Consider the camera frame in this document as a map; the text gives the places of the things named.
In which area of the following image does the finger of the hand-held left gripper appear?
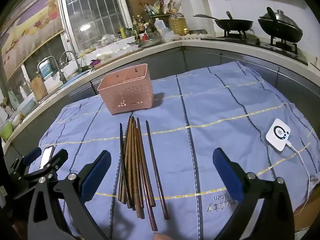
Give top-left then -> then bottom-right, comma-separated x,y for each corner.
32,149 -> 69,182
10,147 -> 42,178

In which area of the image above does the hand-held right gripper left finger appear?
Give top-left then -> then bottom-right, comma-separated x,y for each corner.
27,150 -> 112,240

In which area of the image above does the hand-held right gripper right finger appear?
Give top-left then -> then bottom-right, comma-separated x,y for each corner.
212,147 -> 296,240

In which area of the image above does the pile of wooden chopsticks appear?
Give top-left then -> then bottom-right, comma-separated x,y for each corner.
117,116 -> 158,232

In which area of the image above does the dark wooden chopstick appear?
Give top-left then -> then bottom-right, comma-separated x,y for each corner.
146,120 -> 169,220

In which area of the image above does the pink perforated plastic basket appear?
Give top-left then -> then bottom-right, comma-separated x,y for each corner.
97,64 -> 154,115

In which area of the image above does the person's right hand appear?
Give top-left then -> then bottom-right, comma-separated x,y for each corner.
153,232 -> 173,240

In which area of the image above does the smartphone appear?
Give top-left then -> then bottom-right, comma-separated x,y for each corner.
39,145 -> 54,170

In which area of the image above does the green bowl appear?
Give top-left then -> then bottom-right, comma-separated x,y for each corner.
0,124 -> 13,140

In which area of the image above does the white square device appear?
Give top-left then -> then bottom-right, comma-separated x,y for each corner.
265,118 -> 291,153

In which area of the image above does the wooden cutting board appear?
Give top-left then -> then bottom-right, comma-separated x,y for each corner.
30,77 -> 48,101

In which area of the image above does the blue plaid cloth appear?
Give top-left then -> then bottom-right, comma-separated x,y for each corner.
27,60 -> 320,240

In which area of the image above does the angular metal faucet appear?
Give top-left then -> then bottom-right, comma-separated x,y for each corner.
37,56 -> 67,84

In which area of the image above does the curved metal faucet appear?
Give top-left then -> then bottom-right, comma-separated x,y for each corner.
59,50 -> 82,70

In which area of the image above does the kitchen counter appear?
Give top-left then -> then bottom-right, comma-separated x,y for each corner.
0,39 -> 320,155

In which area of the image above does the gas stove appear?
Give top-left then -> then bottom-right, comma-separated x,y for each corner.
200,29 -> 309,65

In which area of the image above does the egg tray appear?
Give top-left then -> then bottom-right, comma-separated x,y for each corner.
180,31 -> 208,40

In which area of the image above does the black frying pan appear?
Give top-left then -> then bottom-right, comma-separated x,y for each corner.
193,11 -> 253,30

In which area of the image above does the barred window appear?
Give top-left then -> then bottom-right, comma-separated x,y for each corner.
57,0 -> 125,53

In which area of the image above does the row of condiment bottles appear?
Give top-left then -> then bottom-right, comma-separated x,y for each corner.
117,16 -> 153,39

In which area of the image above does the black wok with lid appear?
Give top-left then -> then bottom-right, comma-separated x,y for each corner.
257,7 -> 303,43

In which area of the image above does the yellow cooking oil bottle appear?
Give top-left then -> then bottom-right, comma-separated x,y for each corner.
169,13 -> 190,36

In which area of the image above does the white plastic jug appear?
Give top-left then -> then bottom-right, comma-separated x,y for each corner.
154,18 -> 168,36

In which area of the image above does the pile of packets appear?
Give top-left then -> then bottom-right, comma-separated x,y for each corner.
139,0 -> 180,15

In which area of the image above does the white cable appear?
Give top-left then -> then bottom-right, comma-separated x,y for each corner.
286,141 -> 320,213

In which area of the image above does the fruit print wall cabinet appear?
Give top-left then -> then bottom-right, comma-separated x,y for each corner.
0,0 -> 65,80

